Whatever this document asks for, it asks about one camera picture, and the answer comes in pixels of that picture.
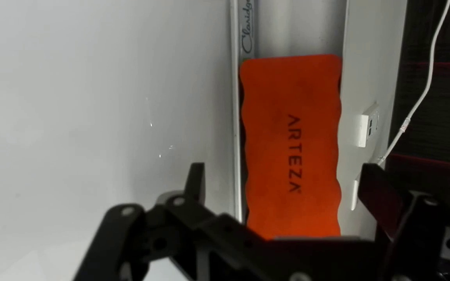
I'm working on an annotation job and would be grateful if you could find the white cable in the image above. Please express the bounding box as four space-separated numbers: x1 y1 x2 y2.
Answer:
349 0 450 212

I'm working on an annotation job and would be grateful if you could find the white wall power adapter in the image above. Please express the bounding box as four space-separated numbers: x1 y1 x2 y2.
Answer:
356 103 381 148

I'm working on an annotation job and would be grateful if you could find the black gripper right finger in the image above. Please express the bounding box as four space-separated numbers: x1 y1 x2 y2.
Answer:
358 164 450 281

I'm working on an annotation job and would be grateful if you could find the orange whiteboard eraser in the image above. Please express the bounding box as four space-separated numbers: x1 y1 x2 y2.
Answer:
241 55 342 239

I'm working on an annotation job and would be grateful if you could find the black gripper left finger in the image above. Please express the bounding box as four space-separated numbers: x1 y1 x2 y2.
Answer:
74 162 267 281

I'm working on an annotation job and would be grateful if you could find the large white wall whiteboard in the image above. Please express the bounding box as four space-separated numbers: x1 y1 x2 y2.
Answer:
0 0 352 281

